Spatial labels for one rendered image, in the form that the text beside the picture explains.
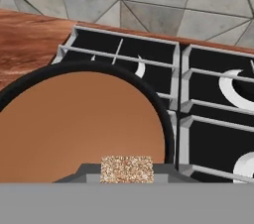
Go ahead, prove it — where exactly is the brown speckled sugar cube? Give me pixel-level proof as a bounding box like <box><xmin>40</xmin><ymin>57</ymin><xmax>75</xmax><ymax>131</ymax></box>
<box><xmin>99</xmin><ymin>155</ymin><xmax>155</xmax><ymax>184</ymax></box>

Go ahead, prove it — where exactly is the black saucepan with hot chocolate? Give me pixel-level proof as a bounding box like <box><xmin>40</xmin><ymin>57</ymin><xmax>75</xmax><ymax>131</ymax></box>
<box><xmin>0</xmin><ymin>60</ymin><xmax>176</xmax><ymax>184</ymax></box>

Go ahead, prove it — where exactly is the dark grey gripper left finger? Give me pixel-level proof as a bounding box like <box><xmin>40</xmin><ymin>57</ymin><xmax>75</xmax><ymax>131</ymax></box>
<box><xmin>53</xmin><ymin>163</ymin><xmax>102</xmax><ymax>184</ymax></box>

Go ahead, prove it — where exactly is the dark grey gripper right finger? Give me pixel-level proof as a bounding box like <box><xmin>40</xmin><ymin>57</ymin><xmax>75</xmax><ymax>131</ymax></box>
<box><xmin>153</xmin><ymin>163</ymin><xmax>199</xmax><ymax>184</ymax></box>

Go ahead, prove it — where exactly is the black hob with grey grates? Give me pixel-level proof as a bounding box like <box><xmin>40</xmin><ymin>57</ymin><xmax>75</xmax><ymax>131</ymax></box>
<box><xmin>51</xmin><ymin>25</ymin><xmax>254</xmax><ymax>184</ymax></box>

